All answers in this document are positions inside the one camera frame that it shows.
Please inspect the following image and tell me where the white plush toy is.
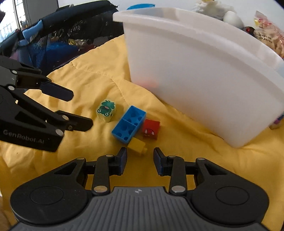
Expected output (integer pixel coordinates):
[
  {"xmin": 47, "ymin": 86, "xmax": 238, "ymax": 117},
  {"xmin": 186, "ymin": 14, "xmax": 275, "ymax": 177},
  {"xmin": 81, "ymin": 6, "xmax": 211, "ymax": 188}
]
[{"xmin": 192, "ymin": 0, "xmax": 244, "ymax": 29}]

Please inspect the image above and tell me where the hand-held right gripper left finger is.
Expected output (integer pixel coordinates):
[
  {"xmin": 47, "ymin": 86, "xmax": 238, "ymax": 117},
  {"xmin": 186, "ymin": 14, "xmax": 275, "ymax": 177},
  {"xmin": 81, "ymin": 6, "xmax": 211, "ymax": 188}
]
[{"xmin": 54, "ymin": 147, "xmax": 129, "ymax": 196}]

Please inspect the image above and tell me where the frog print cube block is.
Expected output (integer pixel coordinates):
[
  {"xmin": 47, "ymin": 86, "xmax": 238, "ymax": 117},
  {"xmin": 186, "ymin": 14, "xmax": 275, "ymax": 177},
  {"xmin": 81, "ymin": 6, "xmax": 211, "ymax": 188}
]
[{"xmin": 96, "ymin": 99, "xmax": 117, "ymax": 122}]

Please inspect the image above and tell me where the small yellow building block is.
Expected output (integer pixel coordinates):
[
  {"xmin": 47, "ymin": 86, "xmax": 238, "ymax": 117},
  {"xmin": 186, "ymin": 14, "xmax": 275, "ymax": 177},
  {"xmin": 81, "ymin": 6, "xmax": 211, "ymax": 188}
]
[{"xmin": 127, "ymin": 138, "xmax": 148, "ymax": 154}]

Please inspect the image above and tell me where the dark blue mesh bag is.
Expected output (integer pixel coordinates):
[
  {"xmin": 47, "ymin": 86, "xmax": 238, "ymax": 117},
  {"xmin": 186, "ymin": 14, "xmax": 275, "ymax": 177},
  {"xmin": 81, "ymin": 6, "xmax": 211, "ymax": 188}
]
[{"xmin": 0, "ymin": 0, "xmax": 125, "ymax": 76}]

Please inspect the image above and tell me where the red printed cube block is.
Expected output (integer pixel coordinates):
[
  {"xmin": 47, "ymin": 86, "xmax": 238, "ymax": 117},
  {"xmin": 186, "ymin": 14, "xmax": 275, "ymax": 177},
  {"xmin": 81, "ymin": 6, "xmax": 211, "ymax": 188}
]
[{"xmin": 142, "ymin": 119, "xmax": 160, "ymax": 140}]

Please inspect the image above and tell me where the light blue building block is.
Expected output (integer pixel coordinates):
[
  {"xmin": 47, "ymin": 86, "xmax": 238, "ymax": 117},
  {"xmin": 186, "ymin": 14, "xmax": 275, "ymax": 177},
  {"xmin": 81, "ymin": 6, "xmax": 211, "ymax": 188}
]
[{"xmin": 111, "ymin": 105, "xmax": 147, "ymax": 145}]

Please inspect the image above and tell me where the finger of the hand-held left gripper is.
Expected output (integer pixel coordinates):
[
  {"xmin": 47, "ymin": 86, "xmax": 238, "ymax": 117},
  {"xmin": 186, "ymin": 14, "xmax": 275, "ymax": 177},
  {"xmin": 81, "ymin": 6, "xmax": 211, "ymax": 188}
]
[
  {"xmin": 0, "ymin": 55, "xmax": 74, "ymax": 102},
  {"xmin": 0, "ymin": 85, "xmax": 93, "ymax": 136}
]

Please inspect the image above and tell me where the yellow blanket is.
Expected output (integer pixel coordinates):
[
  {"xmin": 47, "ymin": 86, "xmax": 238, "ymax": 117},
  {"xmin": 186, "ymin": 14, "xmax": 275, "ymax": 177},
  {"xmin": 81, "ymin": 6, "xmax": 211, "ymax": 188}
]
[{"xmin": 0, "ymin": 34, "xmax": 284, "ymax": 225}]

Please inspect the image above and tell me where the blue plastic lid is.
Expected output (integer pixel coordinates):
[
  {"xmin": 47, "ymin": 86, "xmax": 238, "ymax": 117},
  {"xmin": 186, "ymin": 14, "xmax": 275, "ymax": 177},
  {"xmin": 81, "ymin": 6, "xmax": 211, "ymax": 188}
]
[{"xmin": 126, "ymin": 3, "xmax": 156, "ymax": 10}]

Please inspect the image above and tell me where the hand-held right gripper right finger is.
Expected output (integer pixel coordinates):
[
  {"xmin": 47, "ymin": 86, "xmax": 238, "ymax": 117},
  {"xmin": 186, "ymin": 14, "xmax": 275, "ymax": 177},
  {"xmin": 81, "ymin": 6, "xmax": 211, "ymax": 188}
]
[{"xmin": 153, "ymin": 147, "xmax": 230, "ymax": 196}]

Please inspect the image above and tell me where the white plastic storage bin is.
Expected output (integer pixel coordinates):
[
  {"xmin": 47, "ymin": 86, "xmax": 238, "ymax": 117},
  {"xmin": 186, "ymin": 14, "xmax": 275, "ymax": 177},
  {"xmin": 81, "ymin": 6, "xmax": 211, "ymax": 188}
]
[{"xmin": 113, "ymin": 7, "xmax": 284, "ymax": 148}]

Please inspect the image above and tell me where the window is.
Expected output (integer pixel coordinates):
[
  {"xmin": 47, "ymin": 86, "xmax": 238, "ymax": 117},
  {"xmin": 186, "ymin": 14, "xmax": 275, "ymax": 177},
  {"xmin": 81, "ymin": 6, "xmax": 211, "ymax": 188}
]
[{"xmin": 0, "ymin": 0, "xmax": 58, "ymax": 38}]

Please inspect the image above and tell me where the clear bag of wooden pieces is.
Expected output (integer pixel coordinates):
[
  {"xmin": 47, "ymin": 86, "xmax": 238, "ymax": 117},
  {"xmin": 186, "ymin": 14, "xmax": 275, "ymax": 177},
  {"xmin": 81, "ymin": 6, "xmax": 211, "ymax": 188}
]
[{"xmin": 253, "ymin": 11, "xmax": 284, "ymax": 59}]

